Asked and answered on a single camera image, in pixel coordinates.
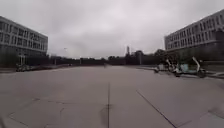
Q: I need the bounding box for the row of dark trees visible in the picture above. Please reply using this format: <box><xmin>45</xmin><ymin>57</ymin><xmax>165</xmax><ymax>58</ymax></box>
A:
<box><xmin>24</xmin><ymin>48</ymin><xmax>183</xmax><ymax>67</ymax></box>

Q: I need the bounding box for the long grey building with windows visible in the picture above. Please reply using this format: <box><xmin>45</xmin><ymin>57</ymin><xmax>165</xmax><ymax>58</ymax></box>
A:
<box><xmin>163</xmin><ymin>8</ymin><xmax>224</xmax><ymax>63</ymax></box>

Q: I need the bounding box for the group of parked scooters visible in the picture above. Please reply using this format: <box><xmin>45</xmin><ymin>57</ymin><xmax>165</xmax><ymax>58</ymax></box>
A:
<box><xmin>153</xmin><ymin>56</ymin><xmax>208</xmax><ymax>79</ymax></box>

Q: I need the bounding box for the grey concrete paved plaza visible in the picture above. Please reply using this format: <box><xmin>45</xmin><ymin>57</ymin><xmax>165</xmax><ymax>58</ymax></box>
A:
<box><xmin>0</xmin><ymin>65</ymin><xmax>224</xmax><ymax>128</ymax></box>

